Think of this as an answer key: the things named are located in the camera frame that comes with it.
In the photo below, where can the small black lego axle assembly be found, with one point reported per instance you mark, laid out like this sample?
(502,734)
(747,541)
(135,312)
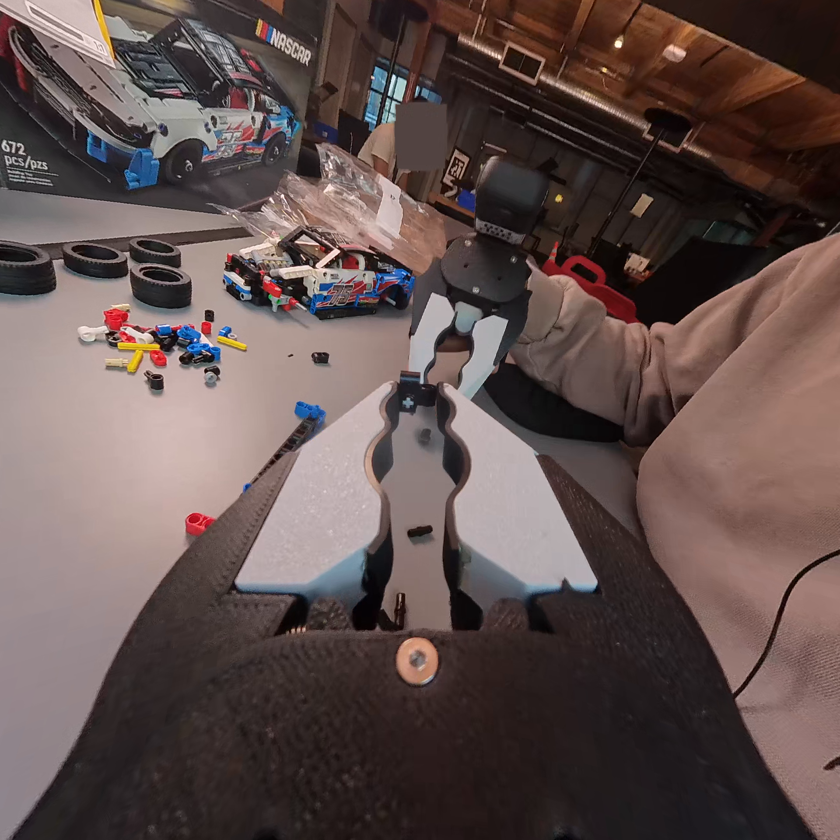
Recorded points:
(423,392)

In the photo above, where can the silver air duct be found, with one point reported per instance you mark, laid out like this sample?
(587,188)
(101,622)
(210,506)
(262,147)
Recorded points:
(590,108)

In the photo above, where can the black lego tyre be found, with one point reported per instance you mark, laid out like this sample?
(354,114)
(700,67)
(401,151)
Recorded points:
(95,270)
(161,298)
(26,282)
(154,261)

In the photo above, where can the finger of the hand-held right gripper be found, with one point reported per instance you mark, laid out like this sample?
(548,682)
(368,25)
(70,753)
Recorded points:
(489,348)
(426,328)

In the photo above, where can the red plastic object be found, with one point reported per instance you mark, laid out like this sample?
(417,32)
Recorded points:
(617,305)

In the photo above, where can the person's right hand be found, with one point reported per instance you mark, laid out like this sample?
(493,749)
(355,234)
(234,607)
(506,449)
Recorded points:
(454,353)

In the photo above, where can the red lego connector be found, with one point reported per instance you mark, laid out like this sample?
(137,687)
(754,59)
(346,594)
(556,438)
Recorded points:
(195,525)

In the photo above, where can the blue white red lego car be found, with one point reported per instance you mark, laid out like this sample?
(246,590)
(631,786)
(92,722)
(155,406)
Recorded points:
(341,289)

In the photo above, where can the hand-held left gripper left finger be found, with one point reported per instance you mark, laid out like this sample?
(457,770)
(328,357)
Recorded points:
(308,518)

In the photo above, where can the person's right forearm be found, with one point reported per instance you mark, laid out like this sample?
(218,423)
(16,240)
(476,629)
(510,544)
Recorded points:
(590,341)

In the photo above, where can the lego race car box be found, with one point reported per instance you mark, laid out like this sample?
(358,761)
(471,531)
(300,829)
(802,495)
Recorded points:
(197,98)

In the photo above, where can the black lego axle connector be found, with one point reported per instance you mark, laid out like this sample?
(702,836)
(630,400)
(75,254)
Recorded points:
(156,384)

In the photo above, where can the white air vent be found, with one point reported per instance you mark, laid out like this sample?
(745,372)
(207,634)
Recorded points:
(522,62)

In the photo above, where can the pile of mixed lego pieces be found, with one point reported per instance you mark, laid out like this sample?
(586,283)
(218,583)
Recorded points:
(170,341)

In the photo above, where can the black white marker sign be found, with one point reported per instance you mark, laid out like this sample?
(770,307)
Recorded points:
(457,170)

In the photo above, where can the grey black lego piece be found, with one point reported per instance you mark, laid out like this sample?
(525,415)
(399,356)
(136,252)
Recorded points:
(211,375)

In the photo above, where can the clear plastic bags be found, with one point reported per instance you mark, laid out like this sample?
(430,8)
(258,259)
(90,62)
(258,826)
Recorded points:
(328,197)

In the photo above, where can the black blue red lego beam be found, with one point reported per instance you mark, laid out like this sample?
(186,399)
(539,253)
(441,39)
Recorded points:
(310,411)

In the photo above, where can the white paper sheet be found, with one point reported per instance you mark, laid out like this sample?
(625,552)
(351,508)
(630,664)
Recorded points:
(65,29)

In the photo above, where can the black tripod stand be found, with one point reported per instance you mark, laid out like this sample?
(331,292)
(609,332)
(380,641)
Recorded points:
(666,128)

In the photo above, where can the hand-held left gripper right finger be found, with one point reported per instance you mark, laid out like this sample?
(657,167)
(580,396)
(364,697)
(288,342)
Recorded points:
(518,518)

